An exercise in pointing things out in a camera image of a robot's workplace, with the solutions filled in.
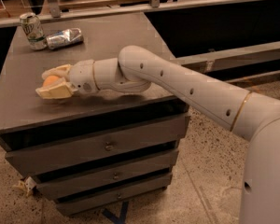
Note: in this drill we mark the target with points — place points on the grey metal railing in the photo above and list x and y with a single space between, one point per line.
225 38

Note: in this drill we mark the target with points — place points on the top grey drawer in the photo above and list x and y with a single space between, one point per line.
48 158

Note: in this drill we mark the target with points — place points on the bottom grey drawer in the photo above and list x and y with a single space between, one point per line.
114 195

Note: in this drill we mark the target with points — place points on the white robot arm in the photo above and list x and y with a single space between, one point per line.
250 115

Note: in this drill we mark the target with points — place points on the grey drawer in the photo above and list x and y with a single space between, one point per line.
48 158
114 195
60 188

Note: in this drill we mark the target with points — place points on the upright green soda can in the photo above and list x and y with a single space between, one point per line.
32 27

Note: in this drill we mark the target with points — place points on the middle grey drawer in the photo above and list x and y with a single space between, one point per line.
60 188

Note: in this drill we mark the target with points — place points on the crumpled paper scrap on floor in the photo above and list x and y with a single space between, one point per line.
27 185

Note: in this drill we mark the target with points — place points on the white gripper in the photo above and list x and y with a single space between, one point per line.
81 76

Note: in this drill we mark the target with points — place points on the orange fruit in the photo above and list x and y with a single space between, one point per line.
49 80

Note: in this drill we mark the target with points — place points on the lying silver redbull can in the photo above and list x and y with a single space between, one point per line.
65 38

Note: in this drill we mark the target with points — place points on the grey drawer cabinet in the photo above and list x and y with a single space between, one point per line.
28 121

